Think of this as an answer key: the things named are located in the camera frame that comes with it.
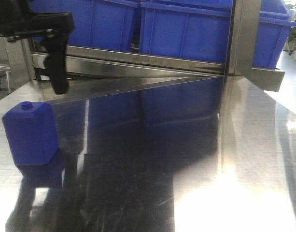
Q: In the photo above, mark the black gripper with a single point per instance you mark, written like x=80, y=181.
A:
x=18, y=21

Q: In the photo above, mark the blue bin left on shelf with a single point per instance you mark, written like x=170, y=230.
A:
x=106, y=24

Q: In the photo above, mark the blue bin on shelf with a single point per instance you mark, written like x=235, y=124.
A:
x=199, y=30
x=106, y=24

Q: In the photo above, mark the blue box part on table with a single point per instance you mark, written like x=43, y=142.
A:
x=31, y=133

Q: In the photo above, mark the blue bin right on shelf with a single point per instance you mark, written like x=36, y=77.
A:
x=199, y=30

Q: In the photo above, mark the green potted plant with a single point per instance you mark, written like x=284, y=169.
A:
x=291, y=41

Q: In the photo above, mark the stainless steel shelf frame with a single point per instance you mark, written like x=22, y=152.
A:
x=19, y=58

